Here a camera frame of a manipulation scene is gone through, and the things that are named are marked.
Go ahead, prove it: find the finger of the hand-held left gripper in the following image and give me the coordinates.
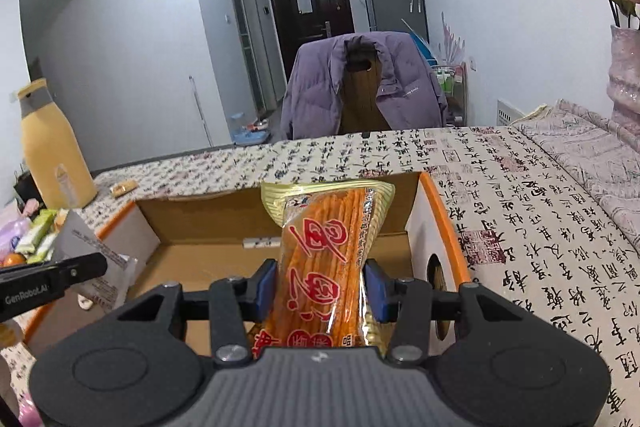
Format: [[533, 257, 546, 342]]
[[0, 252, 108, 288]]

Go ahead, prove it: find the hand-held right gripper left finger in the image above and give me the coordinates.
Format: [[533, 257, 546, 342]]
[[116, 259, 279, 365]]

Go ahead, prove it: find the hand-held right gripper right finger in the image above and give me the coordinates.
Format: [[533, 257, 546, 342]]
[[364, 260, 526, 365]]

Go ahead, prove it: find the orange spicy strip snack packet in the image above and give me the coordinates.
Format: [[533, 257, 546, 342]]
[[260, 181, 396, 360]]

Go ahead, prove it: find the orange cardboard box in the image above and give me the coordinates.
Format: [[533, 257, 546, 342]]
[[22, 172, 473, 358]]

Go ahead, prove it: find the pile of snack packets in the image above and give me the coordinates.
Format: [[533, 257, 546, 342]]
[[52, 209, 138, 310]]

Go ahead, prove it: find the green snack packet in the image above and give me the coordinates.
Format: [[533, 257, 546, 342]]
[[15, 209, 58, 253], [27, 232, 63, 264]]

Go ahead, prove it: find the purple tissue pack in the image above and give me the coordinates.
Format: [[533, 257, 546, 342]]
[[0, 207, 38, 258]]

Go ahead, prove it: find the yellow thermos bottle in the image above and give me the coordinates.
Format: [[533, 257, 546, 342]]
[[17, 78, 98, 210]]

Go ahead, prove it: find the wooden chair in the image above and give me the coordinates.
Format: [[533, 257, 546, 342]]
[[337, 38, 393, 135]]

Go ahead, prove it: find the purple puffer jacket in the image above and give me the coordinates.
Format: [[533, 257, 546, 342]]
[[279, 32, 449, 141]]

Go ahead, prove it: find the white trolley rack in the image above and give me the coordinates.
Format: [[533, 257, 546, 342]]
[[432, 61, 468, 128]]

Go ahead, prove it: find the dark brown entrance door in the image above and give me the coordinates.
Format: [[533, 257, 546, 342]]
[[266, 0, 357, 82]]

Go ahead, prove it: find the grey interior door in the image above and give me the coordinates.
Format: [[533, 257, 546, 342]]
[[226, 0, 266, 112]]

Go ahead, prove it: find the folded patterned cloth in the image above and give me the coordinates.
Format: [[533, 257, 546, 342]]
[[510, 99, 640, 253]]

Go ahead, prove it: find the pink ribbed vase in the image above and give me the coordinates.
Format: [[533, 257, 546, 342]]
[[606, 24, 640, 125]]

